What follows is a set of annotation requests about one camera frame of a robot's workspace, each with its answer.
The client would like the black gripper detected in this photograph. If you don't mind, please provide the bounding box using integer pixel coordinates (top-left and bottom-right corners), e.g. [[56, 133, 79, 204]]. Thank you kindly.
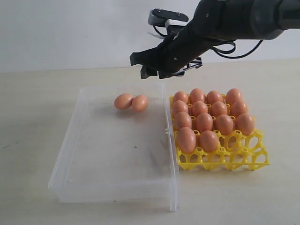
[[129, 19, 216, 79]]

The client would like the yellow plastic egg tray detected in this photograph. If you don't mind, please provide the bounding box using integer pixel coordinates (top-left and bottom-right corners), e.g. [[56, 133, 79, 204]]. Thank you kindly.
[[169, 93, 270, 171]]

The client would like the brown egg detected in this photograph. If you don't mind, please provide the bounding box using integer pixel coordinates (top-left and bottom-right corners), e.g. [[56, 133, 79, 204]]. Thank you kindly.
[[215, 114, 234, 135], [199, 130, 219, 152], [195, 112, 213, 133], [173, 91, 188, 104], [211, 101, 228, 117], [114, 93, 134, 110], [230, 100, 248, 118], [189, 88, 205, 104], [235, 113, 255, 135], [191, 101, 208, 117], [206, 90, 224, 105], [131, 95, 149, 112], [172, 100, 188, 116], [225, 88, 243, 105], [176, 127, 196, 154], [174, 112, 192, 130]]

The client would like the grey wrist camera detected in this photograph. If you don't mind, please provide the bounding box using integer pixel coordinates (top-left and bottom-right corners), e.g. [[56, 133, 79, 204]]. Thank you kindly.
[[148, 8, 189, 27]]

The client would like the clear plastic box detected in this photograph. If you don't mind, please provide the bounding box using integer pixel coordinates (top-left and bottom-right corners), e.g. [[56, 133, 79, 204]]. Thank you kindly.
[[48, 81, 179, 211]]

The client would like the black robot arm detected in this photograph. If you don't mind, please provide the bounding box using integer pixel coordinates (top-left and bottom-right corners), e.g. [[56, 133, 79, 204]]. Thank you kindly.
[[130, 0, 300, 79]]

